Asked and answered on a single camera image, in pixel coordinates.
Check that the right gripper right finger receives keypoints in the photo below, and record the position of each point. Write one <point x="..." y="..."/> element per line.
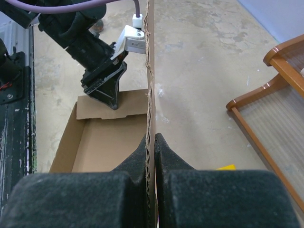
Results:
<point x="190" y="198"/>

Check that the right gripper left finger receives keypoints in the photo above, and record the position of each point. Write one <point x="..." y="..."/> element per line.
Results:
<point x="105" y="189"/>

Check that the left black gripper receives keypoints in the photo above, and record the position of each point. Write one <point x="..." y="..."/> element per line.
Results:
<point x="102" y="73"/>

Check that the brown cardboard box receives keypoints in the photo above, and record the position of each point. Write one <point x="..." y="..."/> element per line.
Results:
<point x="135" y="116"/>

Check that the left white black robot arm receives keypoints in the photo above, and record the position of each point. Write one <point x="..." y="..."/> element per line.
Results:
<point x="71" y="31"/>

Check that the yellow toy block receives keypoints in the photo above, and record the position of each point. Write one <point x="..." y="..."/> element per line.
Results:
<point x="227" y="168"/>

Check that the small pink green object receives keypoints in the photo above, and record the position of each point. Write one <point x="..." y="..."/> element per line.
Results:
<point x="98" y="26"/>

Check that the wooden three-tier rack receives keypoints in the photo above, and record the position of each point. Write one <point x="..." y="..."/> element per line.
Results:
<point x="273" y="116"/>

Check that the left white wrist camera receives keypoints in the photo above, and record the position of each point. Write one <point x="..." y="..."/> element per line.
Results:
<point x="131" y="39"/>

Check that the aluminium extrusion frame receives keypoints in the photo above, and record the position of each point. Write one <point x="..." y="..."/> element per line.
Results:
<point x="14" y="35"/>

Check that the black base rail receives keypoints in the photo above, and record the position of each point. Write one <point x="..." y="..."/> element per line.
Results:
<point x="18" y="154"/>

